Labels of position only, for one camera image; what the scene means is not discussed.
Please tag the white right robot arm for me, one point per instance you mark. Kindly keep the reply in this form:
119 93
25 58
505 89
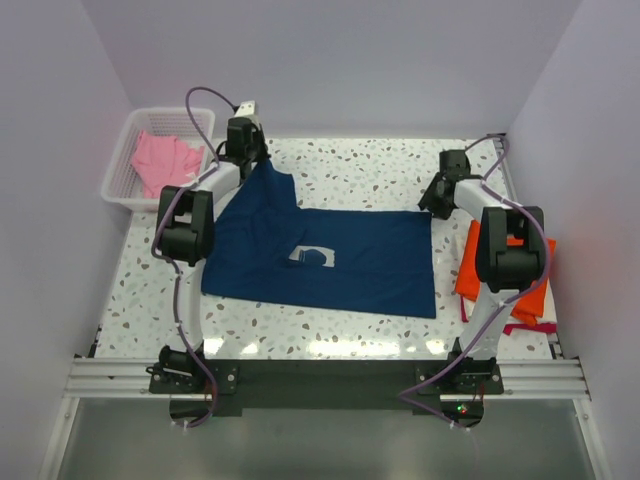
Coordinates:
512 256

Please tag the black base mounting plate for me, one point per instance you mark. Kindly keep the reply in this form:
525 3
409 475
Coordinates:
228 388

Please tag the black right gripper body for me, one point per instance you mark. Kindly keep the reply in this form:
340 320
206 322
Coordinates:
433 203

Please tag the aluminium frame rail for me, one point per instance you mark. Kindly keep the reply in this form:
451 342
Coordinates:
558 378

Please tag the pink t-shirt in basket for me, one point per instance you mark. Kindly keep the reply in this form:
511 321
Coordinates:
164 160

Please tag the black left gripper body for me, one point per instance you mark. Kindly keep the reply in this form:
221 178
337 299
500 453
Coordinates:
257 150

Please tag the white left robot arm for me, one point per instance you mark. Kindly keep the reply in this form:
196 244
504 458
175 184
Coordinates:
184 234

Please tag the white folded t-shirt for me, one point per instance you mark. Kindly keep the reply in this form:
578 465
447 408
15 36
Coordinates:
547 310

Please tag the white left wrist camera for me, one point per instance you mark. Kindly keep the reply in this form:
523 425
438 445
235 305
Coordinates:
248 110

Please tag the white plastic basket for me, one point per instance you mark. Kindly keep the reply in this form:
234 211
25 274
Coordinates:
121 184

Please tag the orange folded t-shirt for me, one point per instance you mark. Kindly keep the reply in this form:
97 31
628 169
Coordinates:
467 280

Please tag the navy blue printed t-shirt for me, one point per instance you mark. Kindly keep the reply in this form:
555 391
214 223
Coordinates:
268 249

